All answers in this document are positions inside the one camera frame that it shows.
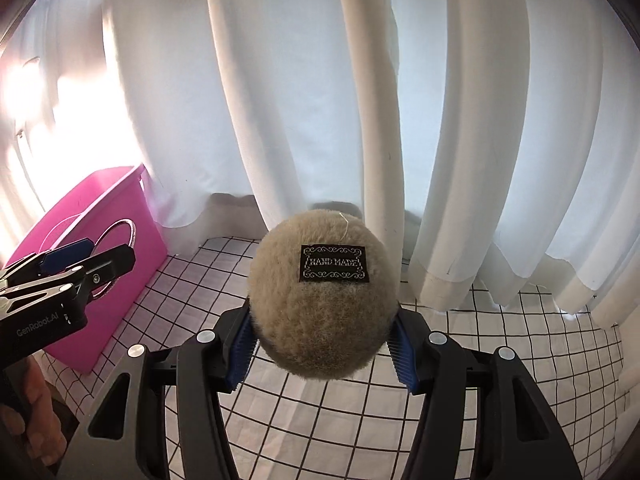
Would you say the beige fluffy handmade hair clip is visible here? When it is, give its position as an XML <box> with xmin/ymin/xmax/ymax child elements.
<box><xmin>247</xmin><ymin>209</ymin><xmax>399</xmax><ymax>380</ymax></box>

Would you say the person left hand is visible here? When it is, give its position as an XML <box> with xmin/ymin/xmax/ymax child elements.
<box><xmin>1</xmin><ymin>356</ymin><xmax>66</xmax><ymax>466</ymax></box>

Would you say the pink plastic tub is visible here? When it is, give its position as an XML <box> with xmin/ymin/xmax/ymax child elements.
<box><xmin>1</xmin><ymin>166</ymin><xmax>167</xmax><ymax>374</ymax></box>

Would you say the white black grid tablecloth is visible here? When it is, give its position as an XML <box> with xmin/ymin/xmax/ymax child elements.
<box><xmin>39</xmin><ymin>237</ymin><xmax>630</xmax><ymax>479</ymax></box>

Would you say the white curtain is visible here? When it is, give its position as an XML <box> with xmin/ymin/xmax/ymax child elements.
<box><xmin>1</xmin><ymin>0</ymin><xmax>639</xmax><ymax>326</ymax></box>

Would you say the silver bangle bracelet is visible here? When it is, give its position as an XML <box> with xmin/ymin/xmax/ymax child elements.
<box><xmin>86</xmin><ymin>218</ymin><xmax>138</xmax><ymax>302</ymax></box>

